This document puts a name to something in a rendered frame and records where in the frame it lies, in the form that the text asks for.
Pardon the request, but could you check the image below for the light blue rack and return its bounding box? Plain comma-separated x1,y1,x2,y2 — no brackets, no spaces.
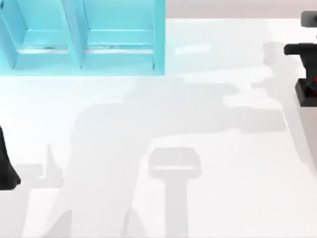
0,0,166,76

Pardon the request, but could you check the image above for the black object with red detail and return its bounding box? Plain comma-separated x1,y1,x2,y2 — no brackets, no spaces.
283,43,317,108

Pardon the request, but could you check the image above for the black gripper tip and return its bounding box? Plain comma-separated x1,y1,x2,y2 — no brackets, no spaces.
0,125,22,191

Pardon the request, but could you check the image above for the pale grey rounded box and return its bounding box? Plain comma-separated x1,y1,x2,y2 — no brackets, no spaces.
300,10,317,27

